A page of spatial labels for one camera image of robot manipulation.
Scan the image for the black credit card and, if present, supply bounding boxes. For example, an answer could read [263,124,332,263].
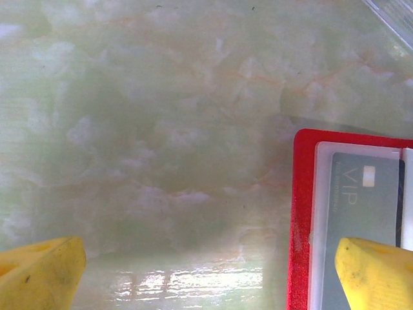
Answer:
[323,151,407,310]

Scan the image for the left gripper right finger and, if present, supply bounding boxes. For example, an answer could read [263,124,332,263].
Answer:
[334,236,413,310]

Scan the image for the red card holder clear sleeves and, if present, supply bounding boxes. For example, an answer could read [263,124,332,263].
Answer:
[286,128,413,310]

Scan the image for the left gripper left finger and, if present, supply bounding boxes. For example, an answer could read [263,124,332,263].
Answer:
[0,236,87,310]

